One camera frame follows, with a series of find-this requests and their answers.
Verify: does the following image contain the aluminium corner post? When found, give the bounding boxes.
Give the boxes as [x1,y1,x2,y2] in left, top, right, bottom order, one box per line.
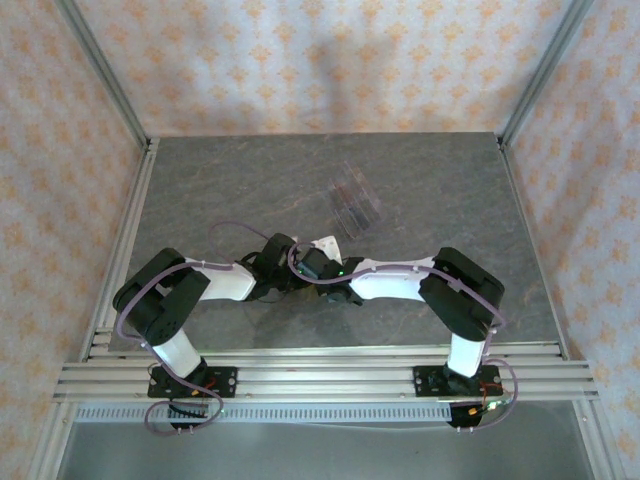
[497,0,596,151]
[53,0,160,151]

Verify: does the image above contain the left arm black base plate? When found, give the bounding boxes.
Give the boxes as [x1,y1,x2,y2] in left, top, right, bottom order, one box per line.
[147,366,239,400]

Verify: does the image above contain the grey slotted cable duct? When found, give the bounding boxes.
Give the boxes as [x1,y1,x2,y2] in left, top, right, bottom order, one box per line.
[74,403,454,424]

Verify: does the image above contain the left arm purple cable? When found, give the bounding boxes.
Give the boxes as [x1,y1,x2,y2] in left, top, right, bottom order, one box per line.
[113,221,281,436]

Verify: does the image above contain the clear acrylic card rack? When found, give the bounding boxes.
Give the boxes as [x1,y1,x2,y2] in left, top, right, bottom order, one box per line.
[327,159,389,240]

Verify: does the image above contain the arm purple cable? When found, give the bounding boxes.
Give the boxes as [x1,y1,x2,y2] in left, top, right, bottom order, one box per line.
[287,243,521,434]
[113,221,281,436]

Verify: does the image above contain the aluminium cross rail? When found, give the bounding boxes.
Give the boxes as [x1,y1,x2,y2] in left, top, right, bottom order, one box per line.
[52,342,601,404]

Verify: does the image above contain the aluminium side rail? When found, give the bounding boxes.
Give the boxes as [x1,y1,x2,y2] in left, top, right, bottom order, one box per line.
[497,142,629,480]
[27,138,161,480]

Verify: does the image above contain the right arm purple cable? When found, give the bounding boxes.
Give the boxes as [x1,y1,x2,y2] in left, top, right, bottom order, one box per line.
[287,243,521,434]

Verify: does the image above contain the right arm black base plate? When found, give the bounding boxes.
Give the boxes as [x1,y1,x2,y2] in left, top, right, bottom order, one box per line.
[413,364,501,400]

